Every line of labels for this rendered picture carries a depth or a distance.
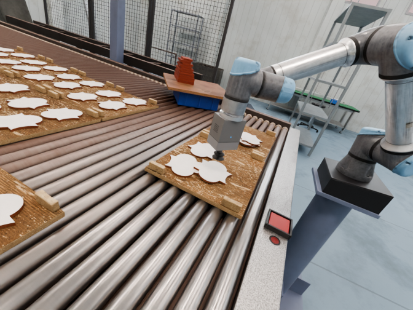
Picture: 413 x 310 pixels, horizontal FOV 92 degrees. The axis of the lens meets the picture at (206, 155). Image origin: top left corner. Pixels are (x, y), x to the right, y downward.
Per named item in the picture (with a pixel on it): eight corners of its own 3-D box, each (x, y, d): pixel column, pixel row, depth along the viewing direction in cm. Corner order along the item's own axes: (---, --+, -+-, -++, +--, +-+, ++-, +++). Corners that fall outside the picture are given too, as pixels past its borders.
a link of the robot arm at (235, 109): (219, 93, 61) (239, 96, 65) (215, 108, 63) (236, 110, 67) (232, 101, 55) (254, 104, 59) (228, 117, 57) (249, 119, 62)
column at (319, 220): (300, 272, 155) (370, 184, 114) (302, 326, 122) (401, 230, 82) (254, 249, 164) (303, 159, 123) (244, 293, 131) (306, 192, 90)
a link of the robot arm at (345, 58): (372, 23, 71) (239, 66, 73) (401, 19, 62) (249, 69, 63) (367, 57, 77) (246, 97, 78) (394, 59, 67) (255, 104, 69)
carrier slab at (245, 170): (263, 164, 93) (265, 161, 92) (240, 219, 58) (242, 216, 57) (198, 136, 102) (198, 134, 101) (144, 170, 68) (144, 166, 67)
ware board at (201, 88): (217, 85, 188) (217, 83, 187) (236, 102, 147) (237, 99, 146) (163, 74, 171) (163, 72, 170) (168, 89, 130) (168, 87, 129)
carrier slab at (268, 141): (275, 139, 127) (276, 136, 127) (263, 163, 93) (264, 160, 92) (225, 120, 137) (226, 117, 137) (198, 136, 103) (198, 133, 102)
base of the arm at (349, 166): (369, 173, 101) (379, 155, 96) (373, 186, 89) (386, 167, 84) (335, 162, 107) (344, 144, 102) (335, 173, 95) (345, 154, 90)
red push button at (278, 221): (288, 223, 62) (290, 220, 62) (286, 237, 57) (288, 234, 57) (269, 214, 64) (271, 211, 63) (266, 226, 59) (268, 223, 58)
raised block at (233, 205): (240, 210, 59) (243, 203, 58) (238, 214, 58) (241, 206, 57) (222, 201, 61) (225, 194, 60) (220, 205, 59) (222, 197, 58)
